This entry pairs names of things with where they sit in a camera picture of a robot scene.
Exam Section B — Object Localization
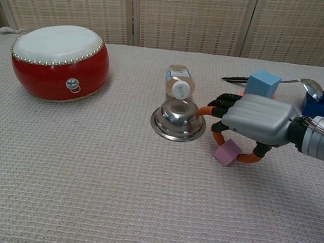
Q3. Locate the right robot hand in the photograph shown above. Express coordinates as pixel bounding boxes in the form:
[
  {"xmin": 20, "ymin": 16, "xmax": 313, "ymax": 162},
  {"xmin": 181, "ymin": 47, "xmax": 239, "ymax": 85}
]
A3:
[{"xmin": 193, "ymin": 88, "xmax": 304, "ymax": 169}]

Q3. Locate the light blue cube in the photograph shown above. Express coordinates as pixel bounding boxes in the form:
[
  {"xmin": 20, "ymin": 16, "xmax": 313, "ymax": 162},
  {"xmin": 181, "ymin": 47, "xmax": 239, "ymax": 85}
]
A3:
[{"xmin": 244, "ymin": 67, "xmax": 283, "ymax": 99}]

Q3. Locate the small pink cube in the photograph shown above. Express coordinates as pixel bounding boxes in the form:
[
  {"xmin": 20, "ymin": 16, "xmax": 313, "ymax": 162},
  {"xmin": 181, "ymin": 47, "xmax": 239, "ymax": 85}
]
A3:
[{"xmin": 214, "ymin": 137, "xmax": 243, "ymax": 168}]

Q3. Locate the large orange cube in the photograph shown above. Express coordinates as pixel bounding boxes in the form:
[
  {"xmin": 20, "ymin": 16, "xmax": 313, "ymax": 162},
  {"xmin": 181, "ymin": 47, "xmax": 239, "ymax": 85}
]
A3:
[{"xmin": 238, "ymin": 88, "xmax": 277, "ymax": 101}]

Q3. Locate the dark blue toy brick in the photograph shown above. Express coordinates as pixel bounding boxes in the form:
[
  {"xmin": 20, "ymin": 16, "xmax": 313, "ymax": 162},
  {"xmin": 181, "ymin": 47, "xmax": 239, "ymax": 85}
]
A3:
[{"xmin": 301, "ymin": 86, "xmax": 324, "ymax": 119}]

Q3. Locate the upturned stainless steel bowl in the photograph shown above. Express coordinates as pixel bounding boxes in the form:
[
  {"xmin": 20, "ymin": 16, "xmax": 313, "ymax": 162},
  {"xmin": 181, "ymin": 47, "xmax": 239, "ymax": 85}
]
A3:
[{"xmin": 148, "ymin": 96, "xmax": 210, "ymax": 145}]

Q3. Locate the clear plastic drink bottle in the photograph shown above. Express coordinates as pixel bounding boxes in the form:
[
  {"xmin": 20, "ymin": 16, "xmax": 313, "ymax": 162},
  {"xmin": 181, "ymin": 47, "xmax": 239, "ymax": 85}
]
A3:
[{"xmin": 162, "ymin": 63, "xmax": 198, "ymax": 102}]

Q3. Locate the woven folding screen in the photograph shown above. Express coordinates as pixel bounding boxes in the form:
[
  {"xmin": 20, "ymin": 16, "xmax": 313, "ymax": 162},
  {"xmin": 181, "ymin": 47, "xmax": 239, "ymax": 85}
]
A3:
[{"xmin": 0, "ymin": 0, "xmax": 324, "ymax": 75}]

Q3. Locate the beige woven tablecloth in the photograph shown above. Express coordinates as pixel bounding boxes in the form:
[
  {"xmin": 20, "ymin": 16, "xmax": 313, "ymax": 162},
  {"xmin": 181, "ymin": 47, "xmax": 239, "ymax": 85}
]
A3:
[{"xmin": 0, "ymin": 25, "xmax": 324, "ymax": 243}]

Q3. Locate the red drum white skin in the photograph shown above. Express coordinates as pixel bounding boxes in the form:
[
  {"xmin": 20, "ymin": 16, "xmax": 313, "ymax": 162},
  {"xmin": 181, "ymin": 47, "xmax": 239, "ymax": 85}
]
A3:
[{"xmin": 6, "ymin": 19, "xmax": 114, "ymax": 107}]

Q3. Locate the metal spoon black handle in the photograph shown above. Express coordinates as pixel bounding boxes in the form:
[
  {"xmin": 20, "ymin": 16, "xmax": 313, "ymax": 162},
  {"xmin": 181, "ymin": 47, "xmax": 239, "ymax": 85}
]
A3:
[{"xmin": 220, "ymin": 69, "xmax": 324, "ymax": 102}]

